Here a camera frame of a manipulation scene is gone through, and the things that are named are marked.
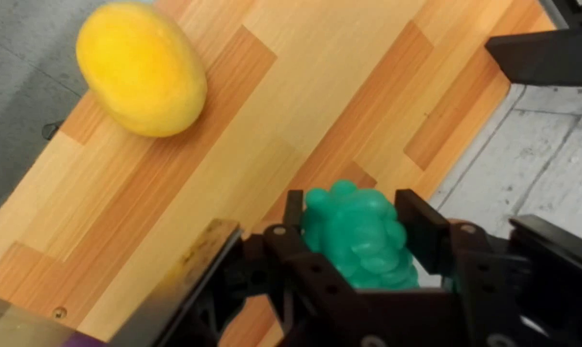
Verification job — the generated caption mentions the white plank backboard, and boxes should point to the white plank backboard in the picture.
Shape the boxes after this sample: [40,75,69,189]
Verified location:
[427,83,582,251]

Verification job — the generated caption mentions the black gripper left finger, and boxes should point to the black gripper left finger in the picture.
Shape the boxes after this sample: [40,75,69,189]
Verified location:
[109,189,370,347]

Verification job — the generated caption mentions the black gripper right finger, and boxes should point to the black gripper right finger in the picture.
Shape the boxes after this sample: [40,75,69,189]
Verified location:
[395,187,582,347]

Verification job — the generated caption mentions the yellow toy lemon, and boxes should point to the yellow toy lemon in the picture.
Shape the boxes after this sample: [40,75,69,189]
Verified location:
[75,0,210,141]

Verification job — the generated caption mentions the green toy vegetable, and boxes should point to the green toy vegetable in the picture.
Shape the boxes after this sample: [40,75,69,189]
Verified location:
[300,179,422,293]

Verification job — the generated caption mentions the narrow black frame post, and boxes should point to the narrow black frame post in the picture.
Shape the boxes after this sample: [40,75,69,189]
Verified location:
[483,0,582,89]

